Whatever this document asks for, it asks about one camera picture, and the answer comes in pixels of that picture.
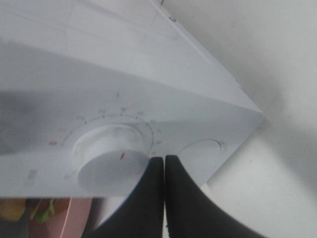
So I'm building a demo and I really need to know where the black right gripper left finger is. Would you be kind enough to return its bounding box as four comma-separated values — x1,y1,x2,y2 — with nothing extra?
86,157,164,238

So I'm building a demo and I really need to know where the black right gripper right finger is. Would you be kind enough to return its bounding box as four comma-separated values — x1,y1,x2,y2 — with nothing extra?
165,155,265,238

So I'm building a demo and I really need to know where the white microwave knob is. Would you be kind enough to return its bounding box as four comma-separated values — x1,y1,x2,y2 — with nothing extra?
73,124,149,196

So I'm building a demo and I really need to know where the round white door button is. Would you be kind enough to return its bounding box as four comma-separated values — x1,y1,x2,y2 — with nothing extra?
177,139,222,170

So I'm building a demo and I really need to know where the pink round plate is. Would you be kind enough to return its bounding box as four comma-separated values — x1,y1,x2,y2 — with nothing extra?
28,197,105,238

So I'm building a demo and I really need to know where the toy hamburger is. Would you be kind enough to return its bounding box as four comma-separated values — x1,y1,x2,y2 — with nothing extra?
0,198,70,224

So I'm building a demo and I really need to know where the white microwave oven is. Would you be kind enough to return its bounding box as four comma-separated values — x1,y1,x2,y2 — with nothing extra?
0,0,264,197

